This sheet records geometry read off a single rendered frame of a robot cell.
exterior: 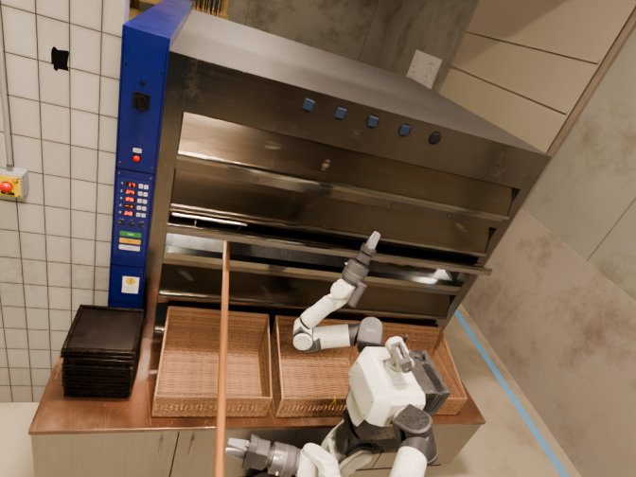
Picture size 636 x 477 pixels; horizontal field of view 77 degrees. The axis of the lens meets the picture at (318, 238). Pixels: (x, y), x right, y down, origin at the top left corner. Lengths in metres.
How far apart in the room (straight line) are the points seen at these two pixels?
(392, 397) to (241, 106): 1.26
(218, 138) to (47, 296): 1.18
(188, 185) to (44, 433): 1.22
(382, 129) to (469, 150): 0.50
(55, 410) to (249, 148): 1.45
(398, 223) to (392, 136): 0.51
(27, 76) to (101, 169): 0.41
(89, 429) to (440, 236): 1.97
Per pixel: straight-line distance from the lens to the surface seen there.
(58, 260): 2.23
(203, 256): 2.11
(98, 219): 2.05
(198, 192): 1.92
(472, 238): 2.52
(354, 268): 1.52
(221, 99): 1.77
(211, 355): 2.44
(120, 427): 2.17
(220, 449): 1.40
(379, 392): 1.47
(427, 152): 2.08
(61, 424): 2.21
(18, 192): 2.00
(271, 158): 1.85
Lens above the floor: 2.40
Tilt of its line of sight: 29 degrees down
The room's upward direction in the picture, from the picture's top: 20 degrees clockwise
